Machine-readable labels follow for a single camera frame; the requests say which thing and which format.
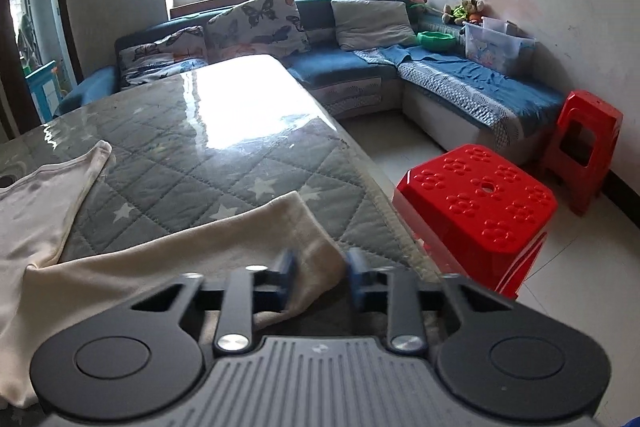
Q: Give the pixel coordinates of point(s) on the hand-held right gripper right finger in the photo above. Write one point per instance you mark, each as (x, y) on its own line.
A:
(356, 279)

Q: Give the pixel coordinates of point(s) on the butterfly print pillow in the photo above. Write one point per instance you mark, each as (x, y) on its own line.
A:
(160, 52)
(260, 22)

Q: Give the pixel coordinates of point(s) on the small blue cabinet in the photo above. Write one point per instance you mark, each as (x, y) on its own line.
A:
(42, 89)

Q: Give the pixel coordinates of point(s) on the cream garment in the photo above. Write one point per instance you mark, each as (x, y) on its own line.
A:
(150, 282)

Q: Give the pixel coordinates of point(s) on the low red plastic stool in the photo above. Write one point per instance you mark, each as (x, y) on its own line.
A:
(475, 202)

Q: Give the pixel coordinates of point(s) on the green bowl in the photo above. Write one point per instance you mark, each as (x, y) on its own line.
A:
(435, 39)

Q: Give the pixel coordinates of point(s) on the tall red plastic stool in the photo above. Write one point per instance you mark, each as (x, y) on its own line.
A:
(590, 107)

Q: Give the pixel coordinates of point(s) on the blue sectional sofa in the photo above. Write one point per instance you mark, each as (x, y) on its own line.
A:
(325, 67)

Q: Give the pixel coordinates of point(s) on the blue sofa cloth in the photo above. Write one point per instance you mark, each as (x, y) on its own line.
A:
(450, 67)

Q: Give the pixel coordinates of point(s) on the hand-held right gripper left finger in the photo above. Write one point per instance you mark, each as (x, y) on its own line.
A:
(287, 279)

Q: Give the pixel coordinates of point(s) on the clear plastic storage box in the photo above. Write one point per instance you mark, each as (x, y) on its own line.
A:
(495, 49)

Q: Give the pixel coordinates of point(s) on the green and brown plush toys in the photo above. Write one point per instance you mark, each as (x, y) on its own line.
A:
(465, 11)

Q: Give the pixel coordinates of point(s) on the dark wooden door frame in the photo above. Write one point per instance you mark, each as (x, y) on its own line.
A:
(67, 22)

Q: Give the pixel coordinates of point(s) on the plain grey pillow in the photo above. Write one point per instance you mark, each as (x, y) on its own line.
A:
(372, 24)

